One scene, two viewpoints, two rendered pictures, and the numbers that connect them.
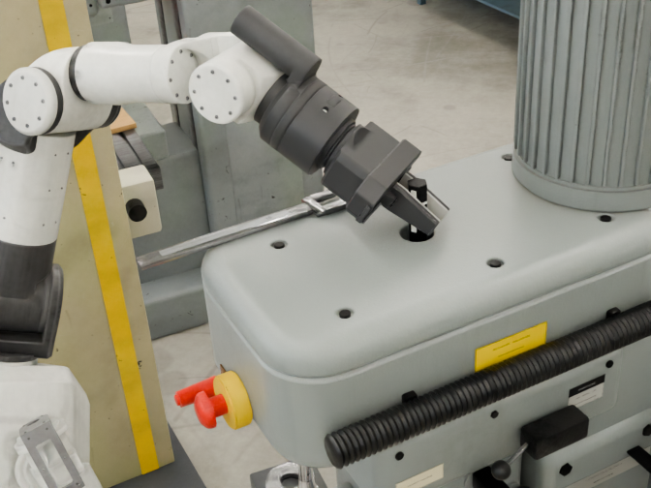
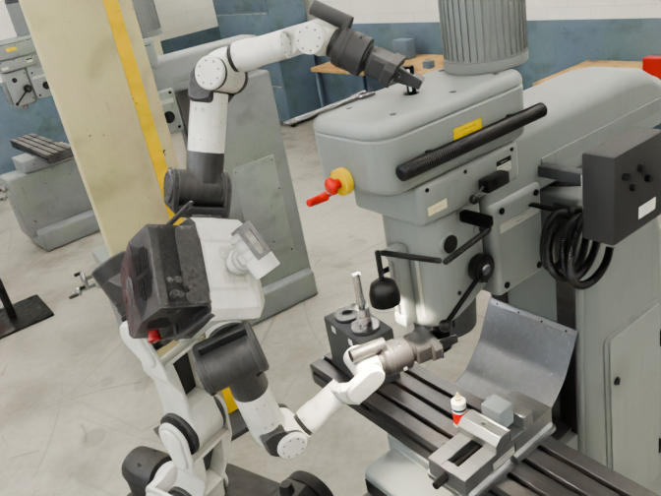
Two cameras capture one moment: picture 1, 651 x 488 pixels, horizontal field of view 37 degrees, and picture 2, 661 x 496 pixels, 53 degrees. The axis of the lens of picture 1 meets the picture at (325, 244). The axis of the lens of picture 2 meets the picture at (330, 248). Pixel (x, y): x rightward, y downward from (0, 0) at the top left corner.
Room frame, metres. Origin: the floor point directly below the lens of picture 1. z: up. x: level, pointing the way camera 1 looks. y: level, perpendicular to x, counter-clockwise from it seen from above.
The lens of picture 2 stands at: (-0.56, 0.32, 2.25)
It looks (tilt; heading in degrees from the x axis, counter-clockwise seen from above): 25 degrees down; 353
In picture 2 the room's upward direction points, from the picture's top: 11 degrees counter-clockwise
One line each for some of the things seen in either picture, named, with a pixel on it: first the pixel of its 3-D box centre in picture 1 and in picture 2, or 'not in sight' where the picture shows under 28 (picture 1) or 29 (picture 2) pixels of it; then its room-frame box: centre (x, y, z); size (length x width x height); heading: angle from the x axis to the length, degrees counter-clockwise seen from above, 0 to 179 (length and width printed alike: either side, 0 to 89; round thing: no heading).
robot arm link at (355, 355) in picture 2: not in sight; (371, 358); (0.85, 0.11, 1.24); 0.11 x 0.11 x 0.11; 11
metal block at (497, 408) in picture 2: not in sight; (497, 412); (0.73, -0.17, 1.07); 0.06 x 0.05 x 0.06; 27
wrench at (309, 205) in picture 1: (243, 228); (329, 107); (0.91, 0.09, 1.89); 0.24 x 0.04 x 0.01; 117
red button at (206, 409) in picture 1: (211, 408); (333, 185); (0.77, 0.13, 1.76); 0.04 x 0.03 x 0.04; 26
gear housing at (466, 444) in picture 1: (449, 371); (435, 174); (0.90, -0.14, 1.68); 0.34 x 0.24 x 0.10; 116
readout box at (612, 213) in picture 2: not in sight; (625, 185); (0.71, -0.51, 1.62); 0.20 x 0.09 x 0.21; 116
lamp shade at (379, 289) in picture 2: not in sight; (384, 290); (0.77, 0.06, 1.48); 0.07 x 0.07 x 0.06
